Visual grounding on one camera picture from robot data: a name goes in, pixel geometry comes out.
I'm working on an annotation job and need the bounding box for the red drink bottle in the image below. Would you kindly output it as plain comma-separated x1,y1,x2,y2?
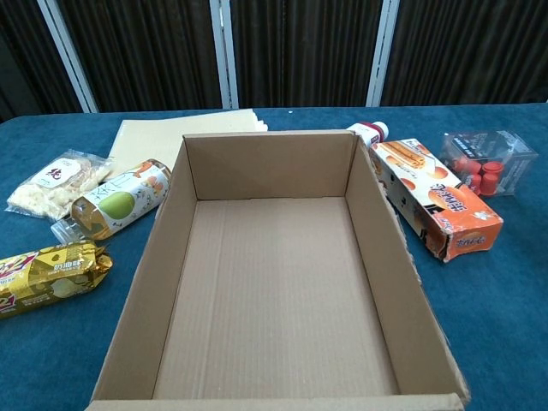
345,121,390,149

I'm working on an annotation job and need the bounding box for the orange egg roll carton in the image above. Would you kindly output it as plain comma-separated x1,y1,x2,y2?
368,138,504,264

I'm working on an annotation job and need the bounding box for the clear box of orange items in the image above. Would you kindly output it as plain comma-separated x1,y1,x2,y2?
440,129,539,198

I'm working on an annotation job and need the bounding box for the open brown cardboard box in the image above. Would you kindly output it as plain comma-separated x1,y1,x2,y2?
87,129,471,411

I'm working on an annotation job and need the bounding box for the green apple snack tube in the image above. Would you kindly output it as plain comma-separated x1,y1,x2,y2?
50,158,172,245

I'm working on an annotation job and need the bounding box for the stack of pale yellow sheets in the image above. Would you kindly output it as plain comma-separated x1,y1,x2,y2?
104,109,270,181

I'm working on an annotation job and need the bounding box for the clear bag of white snacks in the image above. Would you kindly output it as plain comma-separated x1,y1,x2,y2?
4,148,113,222

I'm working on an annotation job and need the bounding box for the gold foil wafer packet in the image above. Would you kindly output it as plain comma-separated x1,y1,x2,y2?
0,239,115,321

